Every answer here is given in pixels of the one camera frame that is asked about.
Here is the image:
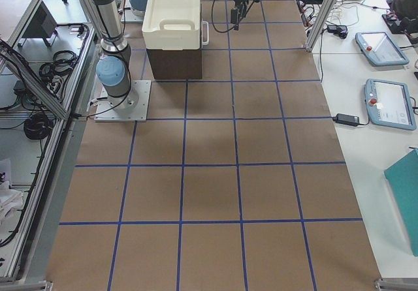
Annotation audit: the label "cream plastic tray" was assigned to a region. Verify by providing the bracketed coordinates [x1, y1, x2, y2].
[142, 0, 201, 50]

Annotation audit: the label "wooden drawer with white handle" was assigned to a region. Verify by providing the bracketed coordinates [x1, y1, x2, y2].
[202, 20, 210, 46]

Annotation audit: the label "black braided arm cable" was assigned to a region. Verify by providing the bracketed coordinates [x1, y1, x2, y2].
[211, 0, 259, 33]

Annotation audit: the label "lower teach pendant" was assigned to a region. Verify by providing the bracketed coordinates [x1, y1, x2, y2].
[364, 79, 417, 130]

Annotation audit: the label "coiled black cables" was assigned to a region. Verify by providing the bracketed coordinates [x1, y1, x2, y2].
[23, 113, 50, 141]

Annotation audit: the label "aluminium frame post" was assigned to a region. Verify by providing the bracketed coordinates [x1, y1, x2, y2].
[305, 0, 336, 52]

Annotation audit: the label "black power adapter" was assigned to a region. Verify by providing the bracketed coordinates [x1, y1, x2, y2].
[332, 114, 360, 127]

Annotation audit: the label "teach pendant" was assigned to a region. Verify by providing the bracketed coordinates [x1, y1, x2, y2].
[364, 79, 417, 130]
[355, 32, 410, 67]

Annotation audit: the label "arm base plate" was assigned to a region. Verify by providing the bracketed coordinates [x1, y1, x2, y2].
[93, 80, 152, 122]

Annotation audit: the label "upper teach pendant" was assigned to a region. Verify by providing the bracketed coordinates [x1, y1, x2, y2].
[355, 32, 410, 67]

